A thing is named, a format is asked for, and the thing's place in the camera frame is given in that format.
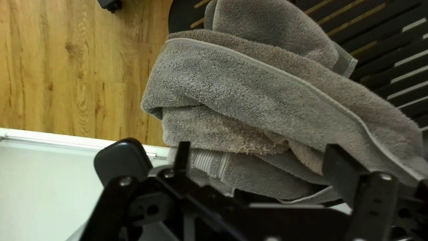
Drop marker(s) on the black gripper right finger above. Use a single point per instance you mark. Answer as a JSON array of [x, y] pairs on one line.
[[375, 205]]

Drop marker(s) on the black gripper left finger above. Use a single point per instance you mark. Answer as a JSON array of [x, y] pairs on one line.
[[116, 205]]

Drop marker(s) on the grey terry towel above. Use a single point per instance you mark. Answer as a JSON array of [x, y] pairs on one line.
[[268, 89]]

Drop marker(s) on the small black floor object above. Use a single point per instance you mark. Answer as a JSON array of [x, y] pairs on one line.
[[110, 4]]

